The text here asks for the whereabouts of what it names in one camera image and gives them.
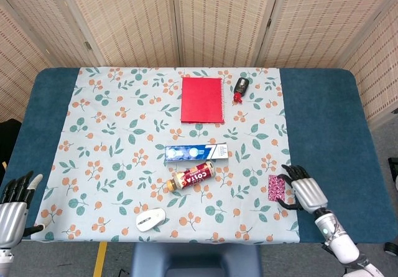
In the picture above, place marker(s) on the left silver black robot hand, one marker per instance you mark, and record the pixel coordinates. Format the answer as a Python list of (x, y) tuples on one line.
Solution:
[(12, 221)]

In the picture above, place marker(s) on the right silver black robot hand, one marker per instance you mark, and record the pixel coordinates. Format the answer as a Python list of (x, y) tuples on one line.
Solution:
[(309, 194)]

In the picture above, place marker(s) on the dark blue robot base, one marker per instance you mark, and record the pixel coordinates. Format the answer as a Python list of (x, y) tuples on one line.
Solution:
[(196, 258)]

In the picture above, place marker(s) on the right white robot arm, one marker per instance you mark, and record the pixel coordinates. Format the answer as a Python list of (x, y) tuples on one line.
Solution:
[(339, 242)]

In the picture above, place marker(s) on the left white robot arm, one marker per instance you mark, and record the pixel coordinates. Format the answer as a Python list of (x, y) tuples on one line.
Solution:
[(5, 261)]

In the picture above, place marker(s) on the woven folding screen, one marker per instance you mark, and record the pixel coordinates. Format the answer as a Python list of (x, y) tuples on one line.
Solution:
[(217, 25)]

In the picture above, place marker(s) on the black bag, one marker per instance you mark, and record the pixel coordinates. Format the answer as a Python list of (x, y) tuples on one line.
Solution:
[(9, 143)]

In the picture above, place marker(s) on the blue felt table cover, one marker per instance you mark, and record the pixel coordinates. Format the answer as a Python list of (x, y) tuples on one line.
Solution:
[(326, 118)]

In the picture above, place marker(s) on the black equipment box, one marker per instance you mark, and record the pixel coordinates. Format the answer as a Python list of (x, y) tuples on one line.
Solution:
[(393, 168)]

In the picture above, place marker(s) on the yellow floor tape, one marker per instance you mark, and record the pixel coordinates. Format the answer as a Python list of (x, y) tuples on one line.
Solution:
[(100, 258)]

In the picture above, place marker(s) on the black caster wheel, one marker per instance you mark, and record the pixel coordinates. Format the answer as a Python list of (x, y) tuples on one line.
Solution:
[(391, 248)]

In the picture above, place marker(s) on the Costa coffee bottle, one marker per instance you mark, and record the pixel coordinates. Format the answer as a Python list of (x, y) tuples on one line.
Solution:
[(194, 177)]

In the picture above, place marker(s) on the blue white toothpaste box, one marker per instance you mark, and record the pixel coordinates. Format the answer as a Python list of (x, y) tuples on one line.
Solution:
[(192, 153)]

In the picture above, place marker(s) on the black car key red tassel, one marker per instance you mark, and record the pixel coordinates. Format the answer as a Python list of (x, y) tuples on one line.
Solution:
[(241, 85)]

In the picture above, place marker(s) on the white computer mouse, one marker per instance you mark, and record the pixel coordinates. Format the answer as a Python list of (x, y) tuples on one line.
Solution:
[(150, 219)]

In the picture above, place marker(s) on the red spiral notebook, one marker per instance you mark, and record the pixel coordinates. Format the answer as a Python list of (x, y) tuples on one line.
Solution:
[(202, 99)]

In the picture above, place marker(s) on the floral print tablecloth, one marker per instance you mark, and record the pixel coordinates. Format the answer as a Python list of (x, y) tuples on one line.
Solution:
[(124, 118)]

